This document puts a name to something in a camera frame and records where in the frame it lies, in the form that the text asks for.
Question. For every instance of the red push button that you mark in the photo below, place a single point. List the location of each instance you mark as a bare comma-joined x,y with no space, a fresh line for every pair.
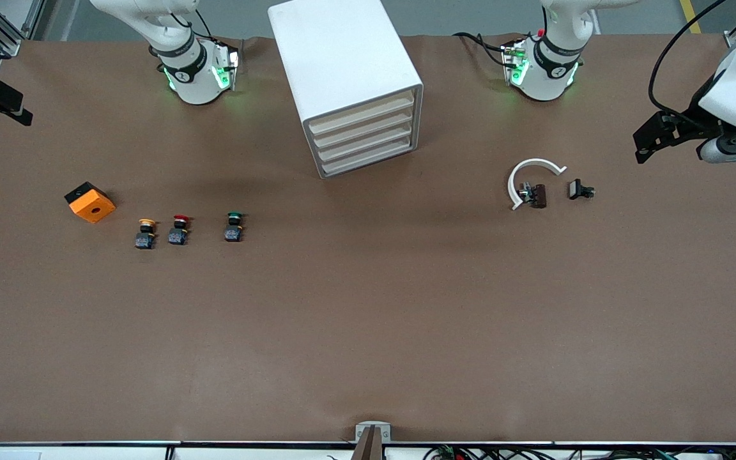
178,236

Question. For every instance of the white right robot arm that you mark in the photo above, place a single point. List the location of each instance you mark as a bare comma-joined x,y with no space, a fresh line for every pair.
195,83

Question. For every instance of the brown pole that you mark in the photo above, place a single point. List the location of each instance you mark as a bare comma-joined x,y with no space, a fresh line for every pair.
368,447

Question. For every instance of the white curved plastic clamp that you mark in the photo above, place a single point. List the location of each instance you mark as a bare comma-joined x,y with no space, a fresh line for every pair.
519,169

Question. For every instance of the green push button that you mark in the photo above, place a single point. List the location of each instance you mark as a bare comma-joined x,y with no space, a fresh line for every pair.
234,234

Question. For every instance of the orange button box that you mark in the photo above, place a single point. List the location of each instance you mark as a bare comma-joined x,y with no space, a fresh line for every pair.
93,207

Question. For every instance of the yellow push button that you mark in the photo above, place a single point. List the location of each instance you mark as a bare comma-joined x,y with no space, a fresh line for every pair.
145,241

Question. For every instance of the black square push switch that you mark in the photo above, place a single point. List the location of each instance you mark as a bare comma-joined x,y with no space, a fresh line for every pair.
576,189

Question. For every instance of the grey metal table bracket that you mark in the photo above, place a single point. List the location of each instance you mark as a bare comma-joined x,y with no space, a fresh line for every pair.
361,429

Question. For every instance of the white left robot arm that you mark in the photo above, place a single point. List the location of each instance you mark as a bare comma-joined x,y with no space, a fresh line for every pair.
550,76

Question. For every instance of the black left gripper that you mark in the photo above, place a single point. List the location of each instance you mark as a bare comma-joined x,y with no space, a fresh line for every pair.
702,104

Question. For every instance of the aluminium frame strut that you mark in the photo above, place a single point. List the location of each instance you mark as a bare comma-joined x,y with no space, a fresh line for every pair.
732,39
11,46

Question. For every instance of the brown table cover mat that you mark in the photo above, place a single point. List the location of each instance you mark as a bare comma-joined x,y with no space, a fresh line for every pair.
368,319

